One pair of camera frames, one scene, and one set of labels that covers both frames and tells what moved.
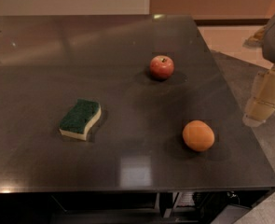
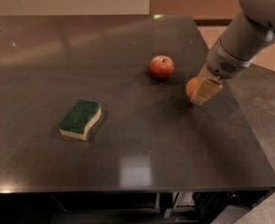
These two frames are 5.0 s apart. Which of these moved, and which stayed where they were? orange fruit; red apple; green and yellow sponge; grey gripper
Moved: grey gripper; orange fruit
Stayed: red apple; green and yellow sponge
